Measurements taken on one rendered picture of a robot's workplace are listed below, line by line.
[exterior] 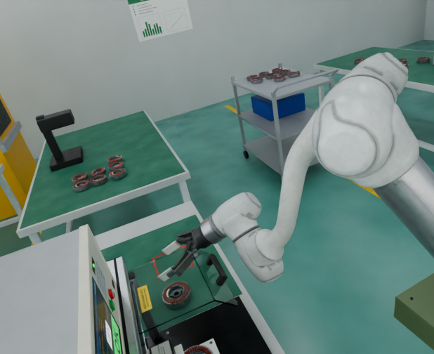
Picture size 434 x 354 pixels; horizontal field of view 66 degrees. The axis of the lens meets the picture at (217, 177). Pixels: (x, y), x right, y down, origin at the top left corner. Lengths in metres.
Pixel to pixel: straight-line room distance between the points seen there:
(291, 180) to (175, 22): 5.14
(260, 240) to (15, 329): 0.65
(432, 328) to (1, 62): 5.66
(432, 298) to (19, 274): 1.10
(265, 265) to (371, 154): 0.58
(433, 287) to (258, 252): 0.55
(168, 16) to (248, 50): 1.49
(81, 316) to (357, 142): 0.53
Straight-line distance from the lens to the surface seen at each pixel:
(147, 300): 0.98
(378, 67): 0.76
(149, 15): 5.81
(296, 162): 0.89
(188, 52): 5.96
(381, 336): 2.16
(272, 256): 1.04
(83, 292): 0.69
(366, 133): 0.57
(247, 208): 1.07
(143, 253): 1.65
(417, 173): 0.68
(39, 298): 0.74
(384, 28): 8.06
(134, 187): 2.25
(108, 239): 1.86
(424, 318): 1.18
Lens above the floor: 1.74
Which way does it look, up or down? 28 degrees down
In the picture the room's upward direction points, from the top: 13 degrees counter-clockwise
